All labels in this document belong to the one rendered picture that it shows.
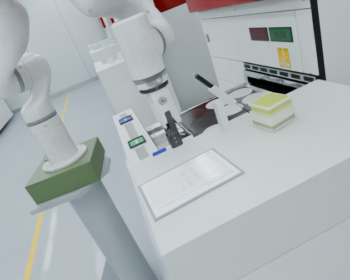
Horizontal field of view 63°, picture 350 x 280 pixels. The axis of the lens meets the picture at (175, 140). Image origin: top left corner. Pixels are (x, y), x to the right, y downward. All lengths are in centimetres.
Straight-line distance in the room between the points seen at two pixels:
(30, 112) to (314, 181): 95
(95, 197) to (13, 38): 66
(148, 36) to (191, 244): 43
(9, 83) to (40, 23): 780
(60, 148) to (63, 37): 774
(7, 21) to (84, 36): 785
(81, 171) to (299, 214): 79
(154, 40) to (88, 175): 64
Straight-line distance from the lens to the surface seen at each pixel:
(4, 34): 104
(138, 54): 65
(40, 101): 117
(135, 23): 65
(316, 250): 70
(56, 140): 118
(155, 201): 62
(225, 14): 137
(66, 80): 894
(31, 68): 117
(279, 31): 106
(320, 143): 67
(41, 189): 120
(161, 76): 67
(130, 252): 148
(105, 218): 133
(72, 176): 115
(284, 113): 74
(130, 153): 89
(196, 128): 102
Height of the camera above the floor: 132
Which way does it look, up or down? 25 degrees down
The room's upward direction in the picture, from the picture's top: 21 degrees counter-clockwise
